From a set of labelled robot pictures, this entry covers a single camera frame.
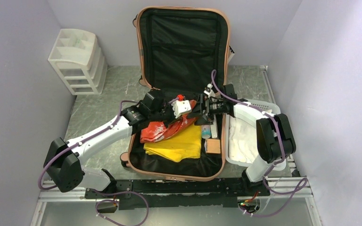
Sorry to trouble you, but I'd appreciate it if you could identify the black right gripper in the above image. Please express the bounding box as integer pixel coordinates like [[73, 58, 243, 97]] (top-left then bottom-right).
[[186, 94, 225, 126]]

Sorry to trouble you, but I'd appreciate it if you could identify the white printed garment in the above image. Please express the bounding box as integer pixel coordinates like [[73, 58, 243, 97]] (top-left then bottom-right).
[[228, 116, 258, 165]]

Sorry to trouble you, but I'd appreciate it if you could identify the red garment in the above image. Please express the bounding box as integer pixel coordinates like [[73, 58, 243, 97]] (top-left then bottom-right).
[[140, 116, 197, 144]]

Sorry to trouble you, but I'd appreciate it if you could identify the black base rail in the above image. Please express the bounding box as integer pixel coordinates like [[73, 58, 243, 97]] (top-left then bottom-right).
[[84, 178, 270, 210]]

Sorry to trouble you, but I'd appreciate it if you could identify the white flat book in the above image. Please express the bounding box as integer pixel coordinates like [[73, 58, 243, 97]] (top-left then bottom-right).
[[210, 116, 219, 139]]

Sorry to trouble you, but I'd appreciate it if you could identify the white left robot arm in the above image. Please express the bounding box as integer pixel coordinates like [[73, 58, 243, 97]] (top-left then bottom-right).
[[38, 90, 184, 198]]

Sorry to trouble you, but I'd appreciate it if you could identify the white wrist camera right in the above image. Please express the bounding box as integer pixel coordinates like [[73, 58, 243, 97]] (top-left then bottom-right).
[[203, 83, 216, 99]]

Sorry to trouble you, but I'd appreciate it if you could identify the white plastic drawer organizer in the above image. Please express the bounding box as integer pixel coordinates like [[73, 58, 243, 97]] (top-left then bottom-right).
[[48, 29, 108, 96]]

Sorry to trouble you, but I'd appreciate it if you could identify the small brown cardboard box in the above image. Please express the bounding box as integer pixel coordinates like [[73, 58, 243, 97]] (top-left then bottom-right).
[[205, 139, 222, 154]]

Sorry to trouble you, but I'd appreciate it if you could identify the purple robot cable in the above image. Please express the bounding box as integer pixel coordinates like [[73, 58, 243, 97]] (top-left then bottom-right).
[[37, 98, 152, 226]]

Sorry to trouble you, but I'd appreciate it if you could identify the pink hard-shell suitcase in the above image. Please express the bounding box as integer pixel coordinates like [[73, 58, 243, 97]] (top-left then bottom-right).
[[128, 6, 230, 182]]

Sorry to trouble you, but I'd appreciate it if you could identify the yellow folded garment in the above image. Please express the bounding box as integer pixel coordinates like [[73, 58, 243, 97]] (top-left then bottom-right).
[[143, 125, 202, 162]]

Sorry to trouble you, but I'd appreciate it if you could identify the white plastic mesh basket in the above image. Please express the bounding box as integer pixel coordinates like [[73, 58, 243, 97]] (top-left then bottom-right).
[[222, 99, 280, 167]]

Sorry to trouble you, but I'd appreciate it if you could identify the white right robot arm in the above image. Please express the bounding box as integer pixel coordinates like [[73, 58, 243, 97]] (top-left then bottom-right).
[[188, 83, 296, 195]]

